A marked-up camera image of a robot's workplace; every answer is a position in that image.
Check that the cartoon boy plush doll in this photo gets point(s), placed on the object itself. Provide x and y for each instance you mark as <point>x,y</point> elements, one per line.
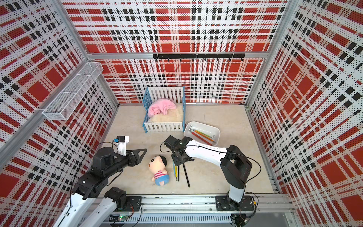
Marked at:
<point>157,167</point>

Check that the black hook rail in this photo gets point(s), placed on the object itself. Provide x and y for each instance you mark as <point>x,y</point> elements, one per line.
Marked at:
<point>199,56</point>

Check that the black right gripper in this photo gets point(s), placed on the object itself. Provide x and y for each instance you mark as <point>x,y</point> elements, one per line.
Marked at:
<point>177,161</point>

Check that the cream fluffy mattress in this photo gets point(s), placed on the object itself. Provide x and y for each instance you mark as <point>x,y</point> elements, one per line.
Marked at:
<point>173,115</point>

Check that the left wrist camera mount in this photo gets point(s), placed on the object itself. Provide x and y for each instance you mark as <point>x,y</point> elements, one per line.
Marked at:
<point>121,143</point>

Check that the white plastic storage box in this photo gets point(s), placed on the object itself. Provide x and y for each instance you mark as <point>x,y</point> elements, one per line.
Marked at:
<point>205,127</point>

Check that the orange hex key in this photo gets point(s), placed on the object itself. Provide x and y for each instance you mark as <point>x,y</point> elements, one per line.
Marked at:
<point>202,134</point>

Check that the white and blue toy crib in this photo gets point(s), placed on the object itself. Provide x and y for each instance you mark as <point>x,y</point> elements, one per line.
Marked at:
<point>175,94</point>

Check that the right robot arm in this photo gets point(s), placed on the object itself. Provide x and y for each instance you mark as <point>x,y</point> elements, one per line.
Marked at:
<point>235,166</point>

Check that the large black hex key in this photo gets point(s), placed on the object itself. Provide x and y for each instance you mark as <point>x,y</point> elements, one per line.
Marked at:
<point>186,175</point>

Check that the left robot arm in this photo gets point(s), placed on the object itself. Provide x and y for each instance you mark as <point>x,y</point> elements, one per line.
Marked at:
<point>105,164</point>

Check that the white wire mesh basket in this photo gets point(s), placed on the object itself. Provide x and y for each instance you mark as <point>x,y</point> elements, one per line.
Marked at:
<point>65,103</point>

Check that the red hex key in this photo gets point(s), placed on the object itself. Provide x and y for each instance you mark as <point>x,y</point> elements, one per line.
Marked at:
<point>202,139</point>

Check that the pink cloth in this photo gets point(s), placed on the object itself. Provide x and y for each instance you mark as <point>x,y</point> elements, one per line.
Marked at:
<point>160,106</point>

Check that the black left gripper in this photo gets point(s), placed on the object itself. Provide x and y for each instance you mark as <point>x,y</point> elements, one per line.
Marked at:
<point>137,160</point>

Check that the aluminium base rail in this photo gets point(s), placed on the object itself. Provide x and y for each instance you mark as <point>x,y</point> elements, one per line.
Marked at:
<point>255,210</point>

